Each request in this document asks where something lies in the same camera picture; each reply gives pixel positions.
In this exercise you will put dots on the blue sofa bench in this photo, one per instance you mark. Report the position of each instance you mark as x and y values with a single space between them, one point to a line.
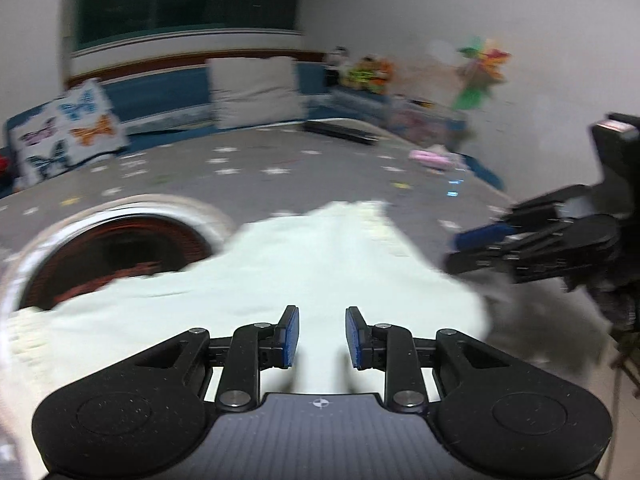
160 95

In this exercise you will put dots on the butterfly print pillow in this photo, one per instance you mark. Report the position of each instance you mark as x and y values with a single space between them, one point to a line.
65 135

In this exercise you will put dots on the round black induction cooktop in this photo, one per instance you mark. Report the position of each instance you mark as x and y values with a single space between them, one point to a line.
100 255

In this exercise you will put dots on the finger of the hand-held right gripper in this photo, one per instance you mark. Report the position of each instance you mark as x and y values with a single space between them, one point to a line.
480 261
485 237

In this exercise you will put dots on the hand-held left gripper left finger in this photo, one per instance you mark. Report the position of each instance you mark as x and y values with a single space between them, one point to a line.
290 335

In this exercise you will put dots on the orange plush toy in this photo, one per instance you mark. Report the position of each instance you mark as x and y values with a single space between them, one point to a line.
385 72

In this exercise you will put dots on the grey star-print tablecloth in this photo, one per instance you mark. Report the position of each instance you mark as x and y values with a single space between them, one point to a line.
280 180

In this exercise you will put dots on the small pink toy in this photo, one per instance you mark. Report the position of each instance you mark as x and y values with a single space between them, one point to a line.
432 159

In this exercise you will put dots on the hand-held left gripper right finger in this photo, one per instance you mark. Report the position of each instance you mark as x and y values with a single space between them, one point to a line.
356 337

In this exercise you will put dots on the wooden chair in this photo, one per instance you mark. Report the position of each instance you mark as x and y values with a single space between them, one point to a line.
627 347

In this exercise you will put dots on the panda plush toy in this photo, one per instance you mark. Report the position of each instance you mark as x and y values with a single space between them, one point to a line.
336 62

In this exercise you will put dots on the plain grey pillow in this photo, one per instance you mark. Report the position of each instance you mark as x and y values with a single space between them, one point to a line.
255 92

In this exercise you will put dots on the pale green shirt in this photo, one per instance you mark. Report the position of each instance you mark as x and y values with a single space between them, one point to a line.
325 260

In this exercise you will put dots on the colourful pinwheel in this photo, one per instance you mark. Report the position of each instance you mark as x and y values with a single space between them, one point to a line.
480 70

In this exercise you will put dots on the long black remote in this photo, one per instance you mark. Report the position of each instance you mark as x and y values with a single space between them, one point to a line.
342 131

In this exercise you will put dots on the clear plastic storage box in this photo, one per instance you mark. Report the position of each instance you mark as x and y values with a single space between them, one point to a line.
425 122

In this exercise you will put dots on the dark window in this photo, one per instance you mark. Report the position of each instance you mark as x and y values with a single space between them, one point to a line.
190 0

